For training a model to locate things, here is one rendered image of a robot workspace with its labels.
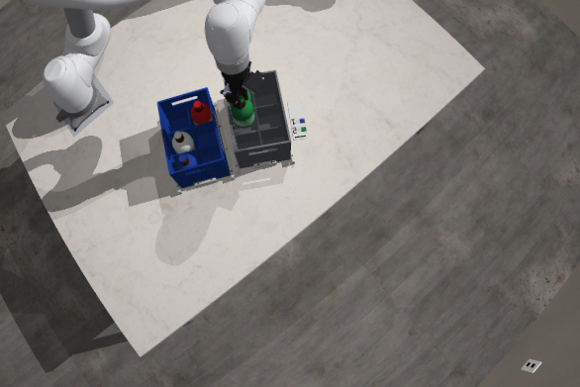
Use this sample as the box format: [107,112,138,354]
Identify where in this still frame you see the white bottle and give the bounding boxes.
[172,132,195,154]

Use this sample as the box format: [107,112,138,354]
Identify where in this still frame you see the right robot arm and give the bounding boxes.
[25,0,266,129]

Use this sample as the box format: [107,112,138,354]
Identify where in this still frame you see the white paper pick list strip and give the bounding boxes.
[287,100,308,141]

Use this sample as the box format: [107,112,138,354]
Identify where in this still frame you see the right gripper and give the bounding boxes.
[220,61,251,110]

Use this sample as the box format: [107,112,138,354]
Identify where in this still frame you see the blue crate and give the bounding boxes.
[157,87,231,188]

